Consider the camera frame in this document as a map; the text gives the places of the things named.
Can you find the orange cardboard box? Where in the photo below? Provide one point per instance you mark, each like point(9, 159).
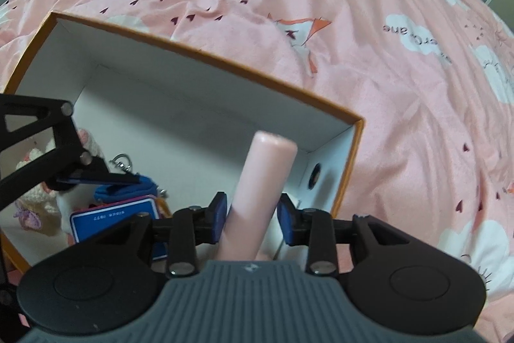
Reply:
point(180, 86)

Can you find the pink tube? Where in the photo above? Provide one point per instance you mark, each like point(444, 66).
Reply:
point(261, 182)

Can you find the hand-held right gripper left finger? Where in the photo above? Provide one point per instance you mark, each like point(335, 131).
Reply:
point(219, 215)

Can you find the white pink crochet bunny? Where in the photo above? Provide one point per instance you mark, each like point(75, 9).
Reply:
point(36, 200)

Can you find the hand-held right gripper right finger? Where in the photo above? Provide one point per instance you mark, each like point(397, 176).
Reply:
point(287, 219)

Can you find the pink printed blanket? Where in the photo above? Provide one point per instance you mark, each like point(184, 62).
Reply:
point(361, 45)

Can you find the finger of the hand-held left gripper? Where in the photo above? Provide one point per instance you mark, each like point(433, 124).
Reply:
point(64, 134)

